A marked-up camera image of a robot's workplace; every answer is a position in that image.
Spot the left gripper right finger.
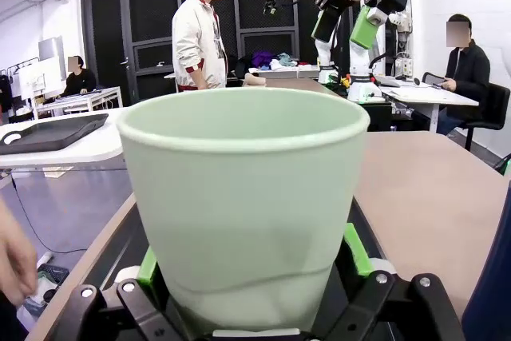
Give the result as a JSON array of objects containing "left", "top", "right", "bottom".
[{"left": 315, "top": 222, "right": 468, "bottom": 341}]

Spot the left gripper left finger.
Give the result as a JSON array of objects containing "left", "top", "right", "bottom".
[{"left": 51, "top": 245, "right": 189, "bottom": 341}]

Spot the pale green plastic cup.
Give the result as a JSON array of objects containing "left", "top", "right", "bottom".
[{"left": 116, "top": 85, "right": 371, "bottom": 335}]

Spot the white green robot base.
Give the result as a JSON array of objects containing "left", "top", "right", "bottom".
[{"left": 346, "top": 39, "right": 382, "bottom": 103}]

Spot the person's left hand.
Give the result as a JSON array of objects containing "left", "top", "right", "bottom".
[{"left": 0, "top": 196, "right": 40, "bottom": 307}]

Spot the black plastic tray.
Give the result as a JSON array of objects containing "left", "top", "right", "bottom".
[{"left": 79, "top": 192, "right": 388, "bottom": 294}]

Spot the pile of coloured clothes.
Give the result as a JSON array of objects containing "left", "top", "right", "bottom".
[{"left": 234, "top": 50, "right": 311, "bottom": 78}]

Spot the white office desk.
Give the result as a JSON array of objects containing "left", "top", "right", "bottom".
[{"left": 373, "top": 76, "right": 481, "bottom": 134}]

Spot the person's torso black shirt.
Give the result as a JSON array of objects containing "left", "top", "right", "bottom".
[{"left": 0, "top": 291, "right": 30, "bottom": 341}]

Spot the seated person black jacket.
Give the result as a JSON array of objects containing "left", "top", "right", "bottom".
[{"left": 435, "top": 13, "right": 493, "bottom": 137}]

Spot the person in white jacket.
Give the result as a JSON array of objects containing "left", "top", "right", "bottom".
[{"left": 171, "top": 0, "right": 230, "bottom": 93}]

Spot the white side table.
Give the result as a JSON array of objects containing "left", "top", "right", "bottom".
[{"left": 0, "top": 106, "right": 131, "bottom": 169}]

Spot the black office chair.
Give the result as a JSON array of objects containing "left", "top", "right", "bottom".
[{"left": 461, "top": 81, "right": 511, "bottom": 151}]

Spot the white desk with keyboard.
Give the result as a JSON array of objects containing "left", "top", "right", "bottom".
[{"left": 33, "top": 85, "right": 124, "bottom": 119}]

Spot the seated person at white desk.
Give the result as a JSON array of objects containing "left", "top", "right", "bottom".
[{"left": 58, "top": 54, "right": 98, "bottom": 99}]

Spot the black floor cable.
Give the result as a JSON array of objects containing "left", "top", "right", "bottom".
[{"left": 10, "top": 177, "right": 88, "bottom": 256}]

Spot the black tray with handle hole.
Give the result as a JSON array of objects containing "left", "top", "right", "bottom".
[{"left": 0, "top": 113, "right": 110, "bottom": 157}]

